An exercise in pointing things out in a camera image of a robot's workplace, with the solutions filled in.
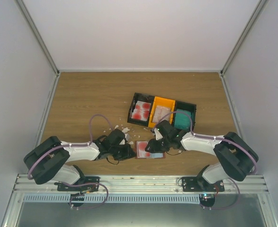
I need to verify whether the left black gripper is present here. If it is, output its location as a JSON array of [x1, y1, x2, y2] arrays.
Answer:
[[110, 143, 136, 161]]

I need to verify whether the brown leather card holder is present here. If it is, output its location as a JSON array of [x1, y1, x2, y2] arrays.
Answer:
[[134, 140, 166, 159]]

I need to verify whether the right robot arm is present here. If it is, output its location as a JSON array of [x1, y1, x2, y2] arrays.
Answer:
[[145, 120, 259, 192]]

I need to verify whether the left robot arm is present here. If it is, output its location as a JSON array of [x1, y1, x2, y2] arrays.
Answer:
[[23, 129, 136, 191]]

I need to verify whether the white patterned card stack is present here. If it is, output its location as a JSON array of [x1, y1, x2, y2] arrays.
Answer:
[[152, 105, 170, 123]]

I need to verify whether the red circle card stack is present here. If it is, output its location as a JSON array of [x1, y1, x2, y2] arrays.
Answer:
[[131, 101, 151, 122]]

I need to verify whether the black bin with red cards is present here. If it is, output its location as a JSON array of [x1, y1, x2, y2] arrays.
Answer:
[[127, 93, 155, 127]]

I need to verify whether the teal card stack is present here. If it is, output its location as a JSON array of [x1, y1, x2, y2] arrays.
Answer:
[[174, 109, 191, 130]]

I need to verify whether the black bin with teal cards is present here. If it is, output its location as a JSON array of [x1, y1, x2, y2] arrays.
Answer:
[[172, 101, 197, 130]]

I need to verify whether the orange bin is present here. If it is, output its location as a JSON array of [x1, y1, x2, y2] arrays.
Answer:
[[148, 96, 176, 128]]

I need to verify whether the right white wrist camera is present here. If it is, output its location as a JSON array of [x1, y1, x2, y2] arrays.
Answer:
[[154, 128, 163, 140]]

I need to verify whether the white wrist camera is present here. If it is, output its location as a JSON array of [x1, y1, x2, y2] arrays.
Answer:
[[154, 128, 163, 140], [120, 133, 131, 145]]

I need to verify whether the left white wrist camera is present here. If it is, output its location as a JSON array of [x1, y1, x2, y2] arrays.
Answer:
[[120, 133, 131, 145]]

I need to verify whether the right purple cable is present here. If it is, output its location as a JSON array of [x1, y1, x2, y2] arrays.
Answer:
[[150, 110, 259, 175]]

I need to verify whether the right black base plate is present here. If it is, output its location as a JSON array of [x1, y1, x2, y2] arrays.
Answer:
[[178, 176, 224, 209]]

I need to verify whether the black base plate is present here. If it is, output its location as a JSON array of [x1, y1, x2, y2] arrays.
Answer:
[[178, 176, 224, 209], [54, 176, 100, 208]]

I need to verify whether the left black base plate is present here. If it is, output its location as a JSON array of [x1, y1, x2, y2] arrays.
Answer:
[[54, 176, 100, 208]]

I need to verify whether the grey slotted cable duct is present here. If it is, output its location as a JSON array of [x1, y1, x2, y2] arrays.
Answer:
[[23, 193, 200, 204]]

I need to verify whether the aluminium rail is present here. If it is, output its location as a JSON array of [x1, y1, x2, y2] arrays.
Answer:
[[12, 175, 269, 194]]

